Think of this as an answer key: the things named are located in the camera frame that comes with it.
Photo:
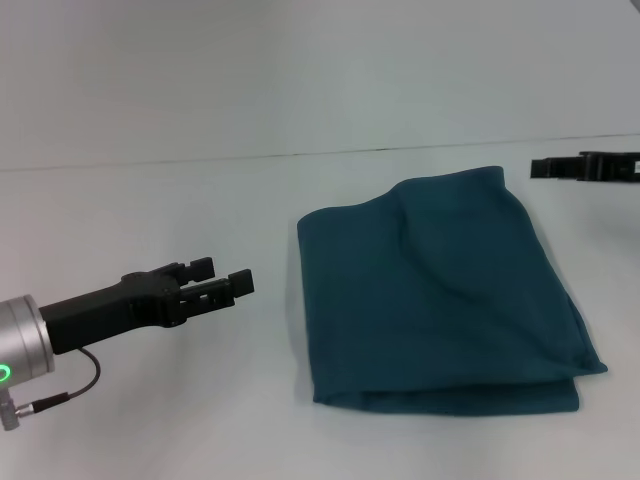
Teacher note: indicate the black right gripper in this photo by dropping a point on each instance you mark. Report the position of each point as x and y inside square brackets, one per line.
[610, 167]

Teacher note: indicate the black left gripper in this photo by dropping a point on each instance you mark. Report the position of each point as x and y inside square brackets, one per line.
[115, 310]

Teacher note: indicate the teal t-shirt with FREE print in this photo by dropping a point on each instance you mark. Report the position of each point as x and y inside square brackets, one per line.
[425, 300]

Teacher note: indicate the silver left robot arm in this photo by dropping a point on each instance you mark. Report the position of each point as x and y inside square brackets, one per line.
[22, 342]

